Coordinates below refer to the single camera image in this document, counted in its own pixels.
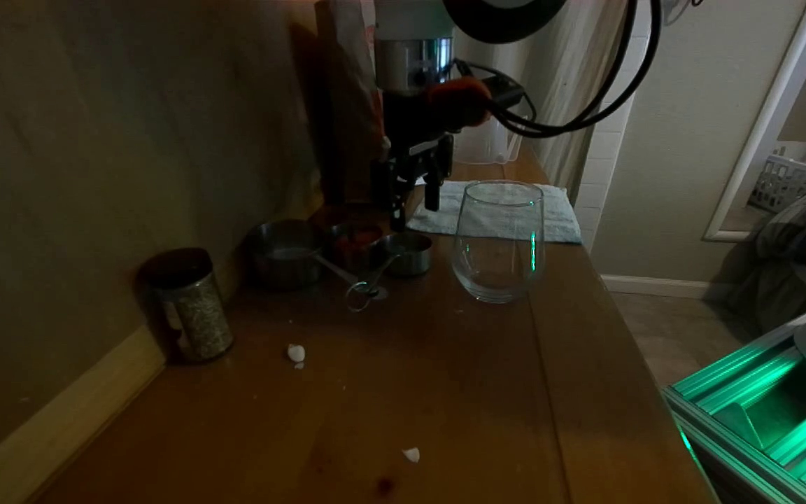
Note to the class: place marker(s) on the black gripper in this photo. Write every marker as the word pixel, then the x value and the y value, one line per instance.
pixel 424 116

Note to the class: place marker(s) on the light blue towel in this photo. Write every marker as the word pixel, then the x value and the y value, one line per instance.
pixel 501 210

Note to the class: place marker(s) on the green lit aluminium robot base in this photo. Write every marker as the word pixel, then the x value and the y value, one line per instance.
pixel 746 418

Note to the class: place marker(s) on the small steel measuring cup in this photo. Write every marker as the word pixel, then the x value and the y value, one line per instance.
pixel 402 256

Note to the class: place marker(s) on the measuring cup with red bits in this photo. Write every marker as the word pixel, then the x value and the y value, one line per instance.
pixel 350 247

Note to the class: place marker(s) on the stemless wine glass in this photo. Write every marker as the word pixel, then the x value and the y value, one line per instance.
pixel 496 270

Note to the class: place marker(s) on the small steel measuring spoon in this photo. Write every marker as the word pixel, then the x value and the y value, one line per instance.
pixel 361 294

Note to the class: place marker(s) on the large steel measuring cup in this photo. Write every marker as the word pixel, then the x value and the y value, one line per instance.
pixel 290 256

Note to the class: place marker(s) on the brown paper bag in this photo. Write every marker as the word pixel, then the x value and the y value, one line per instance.
pixel 335 46

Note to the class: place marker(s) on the white crumb near can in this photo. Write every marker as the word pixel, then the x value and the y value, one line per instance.
pixel 297 354

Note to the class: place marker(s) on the patterned tin can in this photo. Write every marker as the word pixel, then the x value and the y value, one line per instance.
pixel 192 302

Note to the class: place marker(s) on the white crumb front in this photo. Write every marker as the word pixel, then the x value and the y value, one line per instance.
pixel 412 453

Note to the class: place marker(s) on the white laundry basket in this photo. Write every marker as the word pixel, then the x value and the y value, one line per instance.
pixel 781 177

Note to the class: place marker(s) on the plaid blanket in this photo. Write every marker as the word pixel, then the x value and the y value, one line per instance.
pixel 763 281

